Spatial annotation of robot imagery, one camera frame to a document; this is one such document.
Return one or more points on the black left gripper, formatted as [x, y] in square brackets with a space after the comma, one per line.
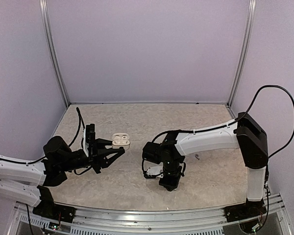
[97, 152]

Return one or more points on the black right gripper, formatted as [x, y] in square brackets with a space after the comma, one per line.
[173, 184]

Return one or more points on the white earbud charging case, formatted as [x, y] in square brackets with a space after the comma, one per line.
[121, 140]

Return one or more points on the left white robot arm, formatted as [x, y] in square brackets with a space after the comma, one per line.
[29, 182]

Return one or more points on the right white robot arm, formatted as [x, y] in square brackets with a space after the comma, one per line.
[242, 133]

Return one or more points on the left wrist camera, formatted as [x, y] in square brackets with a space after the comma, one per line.
[88, 138]

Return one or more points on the front aluminium rail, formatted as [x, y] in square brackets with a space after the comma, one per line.
[91, 221]

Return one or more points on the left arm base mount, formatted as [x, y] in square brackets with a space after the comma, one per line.
[49, 209]

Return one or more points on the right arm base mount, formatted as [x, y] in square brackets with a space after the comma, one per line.
[245, 210]

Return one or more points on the left aluminium frame post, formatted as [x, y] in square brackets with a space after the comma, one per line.
[52, 52]

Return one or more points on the aluminium frame post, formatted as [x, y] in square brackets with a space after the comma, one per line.
[243, 53]
[52, 52]

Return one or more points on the right aluminium frame post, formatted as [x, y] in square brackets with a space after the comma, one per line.
[243, 53]

